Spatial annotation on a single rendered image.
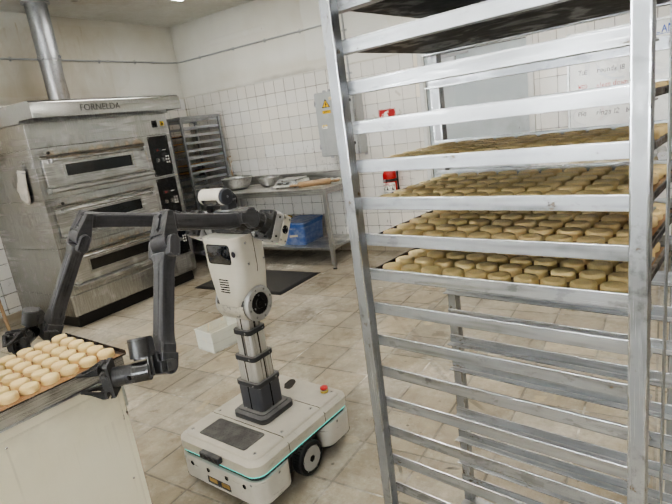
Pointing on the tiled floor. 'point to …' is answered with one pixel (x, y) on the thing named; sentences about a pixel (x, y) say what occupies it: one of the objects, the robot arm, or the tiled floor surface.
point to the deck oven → (87, 197)
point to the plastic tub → (217, 334)
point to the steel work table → (302, 195)
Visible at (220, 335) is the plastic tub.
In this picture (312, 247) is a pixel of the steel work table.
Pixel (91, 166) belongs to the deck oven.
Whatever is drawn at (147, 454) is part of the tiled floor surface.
